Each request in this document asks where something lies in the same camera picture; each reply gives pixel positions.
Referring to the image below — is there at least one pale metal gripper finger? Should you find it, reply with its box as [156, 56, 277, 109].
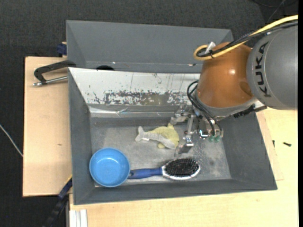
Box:
[174, 137, 195, 157]
[169, 112, 191, 126]

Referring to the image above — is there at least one yellow and grey toy dolphin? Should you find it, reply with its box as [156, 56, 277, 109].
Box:
[134, 122, 180, 150]

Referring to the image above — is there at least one grey metal bin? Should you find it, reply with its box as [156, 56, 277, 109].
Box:
[65, 19, 278, 205]

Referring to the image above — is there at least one blue bowl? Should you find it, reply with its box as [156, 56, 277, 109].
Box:
[89, 147, 131, 188]

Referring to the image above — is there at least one blue handled hairbrush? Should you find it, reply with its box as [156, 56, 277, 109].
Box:
[127, 157, 201, 181]

